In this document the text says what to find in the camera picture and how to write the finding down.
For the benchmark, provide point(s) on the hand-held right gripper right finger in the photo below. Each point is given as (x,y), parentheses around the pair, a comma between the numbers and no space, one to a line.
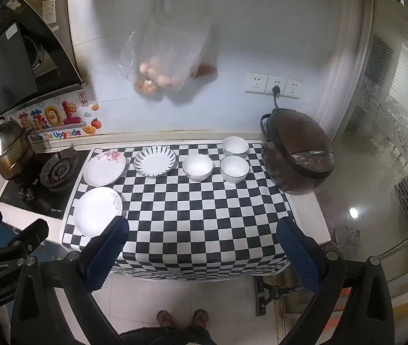
(299,255)

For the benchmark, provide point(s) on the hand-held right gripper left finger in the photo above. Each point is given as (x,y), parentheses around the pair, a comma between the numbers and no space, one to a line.
(107,248)

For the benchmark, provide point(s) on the white bowl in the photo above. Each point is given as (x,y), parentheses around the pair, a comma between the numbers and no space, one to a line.
(235,145)
(197,167)
(234,169)

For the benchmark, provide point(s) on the plain white plate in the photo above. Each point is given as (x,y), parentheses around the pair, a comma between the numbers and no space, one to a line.
(96,210)

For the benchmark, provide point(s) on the black gas stove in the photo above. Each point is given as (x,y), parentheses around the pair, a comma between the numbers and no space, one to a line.
(58,172)

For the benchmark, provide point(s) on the stainless steel pot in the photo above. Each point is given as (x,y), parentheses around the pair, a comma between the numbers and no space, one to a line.
(8,143)

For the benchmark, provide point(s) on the pink floral white plate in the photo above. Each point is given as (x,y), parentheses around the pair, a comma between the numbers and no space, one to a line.
(105,168)

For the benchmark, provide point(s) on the black white checkered cloth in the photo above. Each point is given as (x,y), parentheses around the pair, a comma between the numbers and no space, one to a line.
(189,222)

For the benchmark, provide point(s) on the striped rim white plate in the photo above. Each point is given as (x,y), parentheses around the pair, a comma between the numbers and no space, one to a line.
(154,161)

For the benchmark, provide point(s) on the person's dark clothing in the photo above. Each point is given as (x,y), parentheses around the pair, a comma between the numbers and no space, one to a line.
(168,336)

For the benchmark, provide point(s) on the brown rice cooker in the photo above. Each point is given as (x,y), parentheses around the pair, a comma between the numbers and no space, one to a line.
(297,143)

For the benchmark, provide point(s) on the person's right foot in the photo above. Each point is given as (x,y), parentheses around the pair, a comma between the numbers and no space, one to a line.
(200,317)

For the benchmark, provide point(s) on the black range hood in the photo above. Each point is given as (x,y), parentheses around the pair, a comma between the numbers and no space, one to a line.
(6,64)

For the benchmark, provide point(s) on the patterned glass sliding door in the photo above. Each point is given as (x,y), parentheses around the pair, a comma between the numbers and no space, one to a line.
(398,122)

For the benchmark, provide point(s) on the bunch of eggs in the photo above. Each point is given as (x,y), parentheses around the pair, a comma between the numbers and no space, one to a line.
(160,75)

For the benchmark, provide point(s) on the plastic bag with red content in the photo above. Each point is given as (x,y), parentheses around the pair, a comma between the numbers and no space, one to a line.
(205,69)

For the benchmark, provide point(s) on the clear plastic bag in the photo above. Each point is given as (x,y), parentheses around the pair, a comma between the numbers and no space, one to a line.
(175,39)

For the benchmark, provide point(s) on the black metal frame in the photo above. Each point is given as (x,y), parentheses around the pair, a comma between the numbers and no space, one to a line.
(266,294)

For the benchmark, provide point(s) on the colourful wall sticker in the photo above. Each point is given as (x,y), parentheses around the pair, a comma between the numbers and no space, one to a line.
(60,118)

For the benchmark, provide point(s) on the white wall socket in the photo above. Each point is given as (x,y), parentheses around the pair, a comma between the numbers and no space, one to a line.
(293,88)
(280,83)
(255,82)

